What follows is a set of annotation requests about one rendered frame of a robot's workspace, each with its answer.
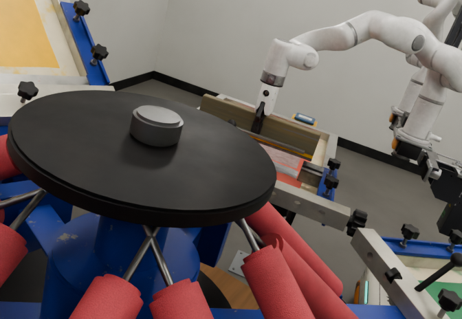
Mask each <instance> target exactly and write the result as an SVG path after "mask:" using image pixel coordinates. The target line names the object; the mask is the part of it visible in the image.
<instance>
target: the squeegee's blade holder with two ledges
mask: <svg viewBox="0 0 462 319"><path fill-rule="evenodd" d="M236 127H237V128H239V129H240V130H242V131H243V132H245V133H247V134H248V135H251V136H253V137H256V138H259V139H261V140H265V141H267V142H270V143H272V144H276V145H279V146H281V147H284V148H286V149H290V150H292V151H295V152H298V153H302V154H304V153H305V150H302V149H300V148H297V147H295V146H291V145H288V144H286V143H283V142H279V141H277V140H274V139H272V138H269V137H265V136H264V135H260V134H259V135H258V134H255V133H253V132H251V131H248V130H246V129H242V128H241V127H238V126H236Z"/></svg>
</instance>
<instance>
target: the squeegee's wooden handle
mask: <svg viewBox="0 0 462 319"><path fill-rule="evenodd" d="M199 110H201V111H204V112H206V113H209V114H211V115H214V116H216V117H218V118H221V119H222V120H225V121H228V120H234V121H235V122H236V126H237V127H241V128H242V129H246V130H248V131H251V128H252V124H253V121H254V119H255V116H256V112H255V111H254V110H253V109H249V108H247V107H243V106H241V105H238V104H235V103H233V102H229V101H227V100H223V99H220V98H217V97H214V96H211V95H209V94H204V95H203V98H202V101H201V106H200V109H199ZM260 135H264V136H265V137H268V138H272V139H274V140H277V141H279V142H283V143H286V144H288V145H291V146H295V147H297V148H300V149H302V150H305V153H306V154H308V155H311V156H313V155H314V153H315V150H316V147H317V145H318V141H319V139H320V136H321V133H319V132H317V131H313V130H311V129H308V128H305V127H303V126H299V125H297V124H293V123H291V122H287V121H284V120H281V119H279V118H275V117H273V116H270V115H269V116H266V115H265V117H264V119H263V126H262V129H261V132H260Z"/></svg>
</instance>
